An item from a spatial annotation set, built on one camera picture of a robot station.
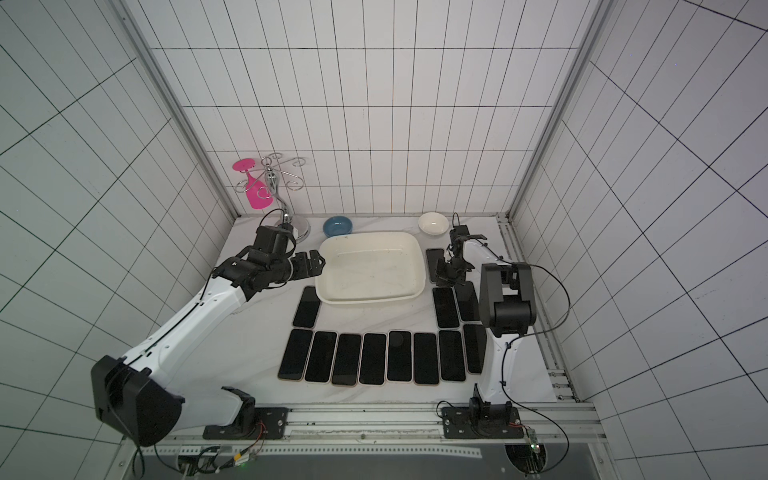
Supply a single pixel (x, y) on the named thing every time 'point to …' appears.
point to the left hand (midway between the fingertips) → (307, 270)
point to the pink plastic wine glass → (258, 194)
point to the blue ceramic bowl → (337, 225)
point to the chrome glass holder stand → (267, 184)
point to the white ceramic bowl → (433, 223)
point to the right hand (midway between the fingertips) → (428, 279)
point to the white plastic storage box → (370, 267)
